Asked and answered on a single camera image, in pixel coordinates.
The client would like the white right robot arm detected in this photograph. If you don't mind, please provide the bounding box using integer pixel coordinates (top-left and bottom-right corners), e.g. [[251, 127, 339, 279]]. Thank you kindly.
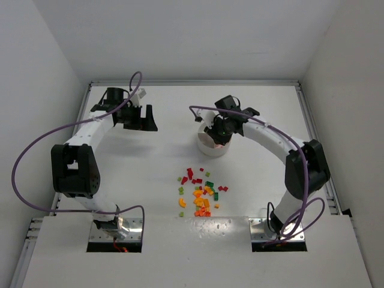
[[196, 95, 331, 235]]

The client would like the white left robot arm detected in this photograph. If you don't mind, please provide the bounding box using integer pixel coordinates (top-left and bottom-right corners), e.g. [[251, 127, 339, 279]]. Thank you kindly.
[[51, 87, 158, 240]]

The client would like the white divided round container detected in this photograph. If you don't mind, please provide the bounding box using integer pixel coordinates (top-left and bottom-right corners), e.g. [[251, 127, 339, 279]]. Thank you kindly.
[[197, 121, 232, 158]]

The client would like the yellow long lego brick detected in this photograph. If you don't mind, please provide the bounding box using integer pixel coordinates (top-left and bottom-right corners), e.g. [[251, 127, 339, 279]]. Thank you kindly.
[[194, 197, 209, 207]]

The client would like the yellow curved lego piece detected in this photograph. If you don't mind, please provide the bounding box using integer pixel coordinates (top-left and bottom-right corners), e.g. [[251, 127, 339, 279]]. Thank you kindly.
[[179, 198, 187, 208]]

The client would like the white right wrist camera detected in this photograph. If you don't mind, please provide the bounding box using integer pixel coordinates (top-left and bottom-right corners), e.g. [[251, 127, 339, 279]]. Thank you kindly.
[[202, 110, 217, 129]]

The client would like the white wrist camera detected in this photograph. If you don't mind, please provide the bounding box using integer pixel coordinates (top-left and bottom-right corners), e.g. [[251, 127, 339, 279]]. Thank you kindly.
[[130, 88, 146, 107], [202, 110, 217, 129]]

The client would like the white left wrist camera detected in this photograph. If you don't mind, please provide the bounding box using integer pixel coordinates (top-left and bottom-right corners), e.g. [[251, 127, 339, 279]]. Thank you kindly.
[[130, 88, 146, 107]]

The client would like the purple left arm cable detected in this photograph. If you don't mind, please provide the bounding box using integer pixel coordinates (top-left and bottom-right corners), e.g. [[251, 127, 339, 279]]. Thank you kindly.
[[11, 71, 146, 241]]

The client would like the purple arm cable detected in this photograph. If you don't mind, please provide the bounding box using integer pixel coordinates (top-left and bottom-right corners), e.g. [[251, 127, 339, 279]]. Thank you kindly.
[[11, 71, 146, 241], [188, 104, 326, 247]]

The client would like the aluminium frame rail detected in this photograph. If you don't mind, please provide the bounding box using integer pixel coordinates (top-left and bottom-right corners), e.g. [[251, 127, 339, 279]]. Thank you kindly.
[[295, 82, 342, 215]]

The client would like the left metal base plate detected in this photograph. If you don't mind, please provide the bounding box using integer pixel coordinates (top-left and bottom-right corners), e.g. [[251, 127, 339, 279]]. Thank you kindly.
[[89, 217, 143, 242]]

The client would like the metal base plate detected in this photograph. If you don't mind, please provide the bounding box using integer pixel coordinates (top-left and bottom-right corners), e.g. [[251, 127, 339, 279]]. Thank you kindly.
[[89, 217, 143, 242], [249, 217, 305, 241]]

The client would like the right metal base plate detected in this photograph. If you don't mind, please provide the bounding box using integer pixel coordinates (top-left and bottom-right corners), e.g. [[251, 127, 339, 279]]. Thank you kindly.
[[249, 217, 305, 241]]

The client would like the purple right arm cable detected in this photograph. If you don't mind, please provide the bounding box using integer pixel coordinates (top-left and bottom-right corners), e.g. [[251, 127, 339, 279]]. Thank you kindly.
[[188, 104, 326, 247]]

